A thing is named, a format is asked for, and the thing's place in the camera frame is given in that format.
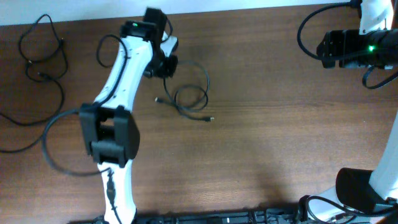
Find black USB cable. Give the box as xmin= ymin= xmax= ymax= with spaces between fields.
xmin=0 ymin=14 xmax=69 ymax=154
xmin=154 ymin=60 xmax=215 ymax=123

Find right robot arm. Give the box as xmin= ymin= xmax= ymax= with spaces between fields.
xmin=296 ymin=29 xmax=397 ymax=223

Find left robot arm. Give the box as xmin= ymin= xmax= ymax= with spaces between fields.
xmin=79 ymin=7 xmax=178 ymax=223

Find left camera black cable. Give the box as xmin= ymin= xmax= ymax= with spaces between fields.
xmin=41 ymin=33 xmax=129 ymax=224

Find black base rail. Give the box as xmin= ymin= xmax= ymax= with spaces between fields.
xmin=68 ymin=208 xmax=304 ymax=224

